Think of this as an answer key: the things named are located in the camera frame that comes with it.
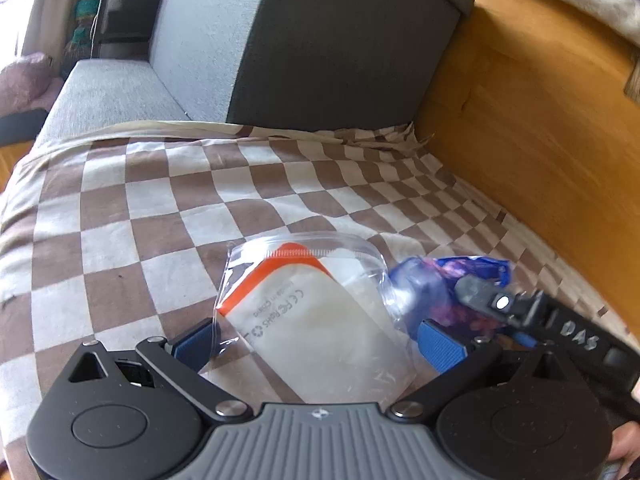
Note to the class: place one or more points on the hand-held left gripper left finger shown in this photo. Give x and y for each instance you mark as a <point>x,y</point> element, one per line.
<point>192,345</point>

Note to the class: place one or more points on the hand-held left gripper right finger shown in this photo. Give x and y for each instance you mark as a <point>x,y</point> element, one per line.
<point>440,347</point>

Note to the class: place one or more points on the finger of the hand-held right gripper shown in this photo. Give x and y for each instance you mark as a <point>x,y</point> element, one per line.
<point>525,339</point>
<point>482,295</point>

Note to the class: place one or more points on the purple blue wrapper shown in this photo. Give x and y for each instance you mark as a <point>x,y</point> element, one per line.
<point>435,290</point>

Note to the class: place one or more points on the clear zip bag orange stripe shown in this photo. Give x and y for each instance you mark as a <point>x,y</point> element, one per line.
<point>310,320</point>

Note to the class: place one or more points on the person's right hand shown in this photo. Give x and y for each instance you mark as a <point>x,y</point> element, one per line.
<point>627,442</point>

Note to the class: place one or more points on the brown checkered blanket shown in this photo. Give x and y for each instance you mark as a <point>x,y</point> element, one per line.
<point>150,220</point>

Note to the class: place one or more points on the black basket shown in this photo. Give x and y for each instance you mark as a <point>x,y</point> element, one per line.
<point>20,127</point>

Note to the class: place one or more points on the pink cushion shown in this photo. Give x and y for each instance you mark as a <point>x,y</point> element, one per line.
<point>25,80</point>

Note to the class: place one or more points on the grey storage box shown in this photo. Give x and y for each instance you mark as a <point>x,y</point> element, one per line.
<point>300,35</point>

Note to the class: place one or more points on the teal printed packaging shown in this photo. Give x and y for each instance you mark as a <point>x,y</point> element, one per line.
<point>82,25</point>

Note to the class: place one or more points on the black drawer tower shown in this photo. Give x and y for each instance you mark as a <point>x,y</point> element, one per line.
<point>127,5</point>

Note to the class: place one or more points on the wooden bed frame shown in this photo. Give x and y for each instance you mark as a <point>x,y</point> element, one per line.
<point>10,160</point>

